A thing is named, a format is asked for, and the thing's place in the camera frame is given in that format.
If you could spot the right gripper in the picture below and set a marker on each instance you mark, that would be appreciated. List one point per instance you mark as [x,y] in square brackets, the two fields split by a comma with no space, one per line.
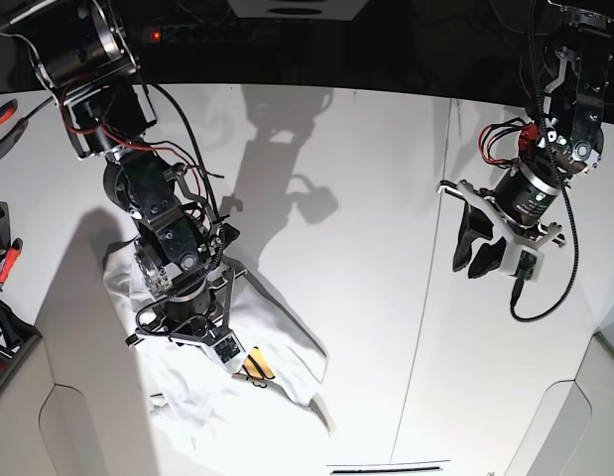
[197,318]

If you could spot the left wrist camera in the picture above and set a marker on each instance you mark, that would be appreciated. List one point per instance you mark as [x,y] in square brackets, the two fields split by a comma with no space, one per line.
[521,260]

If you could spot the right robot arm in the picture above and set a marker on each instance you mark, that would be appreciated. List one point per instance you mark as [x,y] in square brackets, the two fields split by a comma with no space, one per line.
[81,56]

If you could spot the white printed t-shirt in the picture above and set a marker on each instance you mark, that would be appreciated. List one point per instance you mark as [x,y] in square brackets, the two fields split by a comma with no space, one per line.
[193,387]

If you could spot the black power strip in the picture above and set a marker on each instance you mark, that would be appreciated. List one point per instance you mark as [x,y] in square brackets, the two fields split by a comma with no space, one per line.
[191,34]

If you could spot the orange handled tool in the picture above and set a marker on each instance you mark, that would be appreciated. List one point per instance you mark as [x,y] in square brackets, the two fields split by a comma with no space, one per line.
[10,259]

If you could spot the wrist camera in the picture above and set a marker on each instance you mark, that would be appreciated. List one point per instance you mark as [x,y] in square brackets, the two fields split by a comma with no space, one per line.
[521,260]
[227,352]

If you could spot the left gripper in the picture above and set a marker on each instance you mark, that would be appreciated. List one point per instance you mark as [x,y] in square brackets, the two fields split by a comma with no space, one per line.
[479,215]

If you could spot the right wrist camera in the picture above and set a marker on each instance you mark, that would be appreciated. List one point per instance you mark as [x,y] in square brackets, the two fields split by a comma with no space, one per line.
[227,352]

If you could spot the orange grey pliers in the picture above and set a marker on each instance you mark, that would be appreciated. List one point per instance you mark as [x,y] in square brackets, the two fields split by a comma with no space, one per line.
[10,137]

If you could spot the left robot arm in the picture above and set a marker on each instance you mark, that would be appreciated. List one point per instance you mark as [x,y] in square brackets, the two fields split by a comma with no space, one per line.
[565,79]

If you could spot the white box at top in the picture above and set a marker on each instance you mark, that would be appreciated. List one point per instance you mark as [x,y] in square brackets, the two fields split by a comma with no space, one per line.
[334,10]

